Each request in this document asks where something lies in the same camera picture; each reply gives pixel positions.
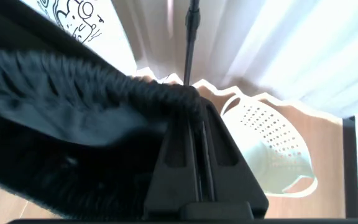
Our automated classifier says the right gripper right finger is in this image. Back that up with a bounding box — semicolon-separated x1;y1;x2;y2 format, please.
197;96;270;219

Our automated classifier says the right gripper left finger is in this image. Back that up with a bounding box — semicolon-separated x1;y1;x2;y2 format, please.
143;114;203;219

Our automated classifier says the black garment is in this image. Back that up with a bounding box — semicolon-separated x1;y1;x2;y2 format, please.
0;0;203;220

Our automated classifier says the white printed t-shirt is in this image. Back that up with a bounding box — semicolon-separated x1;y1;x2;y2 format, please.
20;0;138;77

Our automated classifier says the white laundry basket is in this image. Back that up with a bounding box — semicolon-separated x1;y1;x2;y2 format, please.
220;93;319;198

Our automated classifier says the black clothes rack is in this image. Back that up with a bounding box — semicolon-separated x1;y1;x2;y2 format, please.
183;0;201;86

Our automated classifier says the white curtain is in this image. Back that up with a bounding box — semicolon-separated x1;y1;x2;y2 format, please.
110;0;358;119

